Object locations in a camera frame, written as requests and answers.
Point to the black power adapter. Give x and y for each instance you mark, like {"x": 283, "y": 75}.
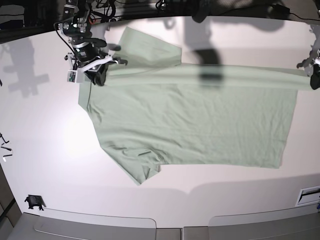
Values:
{"x": 279, "y": 9}

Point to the black camera mount overhead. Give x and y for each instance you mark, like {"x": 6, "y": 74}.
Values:
{"x": 200, "y": 10}

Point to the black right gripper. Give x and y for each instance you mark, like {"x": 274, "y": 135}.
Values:
{"x": 89, "y": 57}

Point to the black hex key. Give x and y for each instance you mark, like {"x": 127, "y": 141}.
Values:
{"x": 3, "y": 141}

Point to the silver hex key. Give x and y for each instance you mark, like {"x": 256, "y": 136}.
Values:
{"x": 5, "y": 152}

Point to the black clamp on table edge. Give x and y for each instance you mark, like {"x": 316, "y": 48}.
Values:
{"x": 35, "y": 201}

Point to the light green T-shirt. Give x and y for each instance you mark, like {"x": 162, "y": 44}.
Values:
{"x": 156, "y": 110}

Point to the grey chair back right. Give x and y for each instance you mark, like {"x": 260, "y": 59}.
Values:
{"x": 284, "y": 224}

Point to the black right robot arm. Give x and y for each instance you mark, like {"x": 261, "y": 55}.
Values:
{"x": 77, "y": 20}

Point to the grey chair back left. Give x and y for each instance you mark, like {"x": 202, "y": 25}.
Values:
{"x": 84, "y": 231}

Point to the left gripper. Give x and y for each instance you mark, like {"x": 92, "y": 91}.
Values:
{"x": 311, "y": 66}

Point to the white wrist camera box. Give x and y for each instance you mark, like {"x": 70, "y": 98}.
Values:
{"x": 75, "y": 76}

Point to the grey chair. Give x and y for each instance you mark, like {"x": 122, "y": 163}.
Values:
{"x": 284, "y": 224}
{"x": 84, "y": 231}

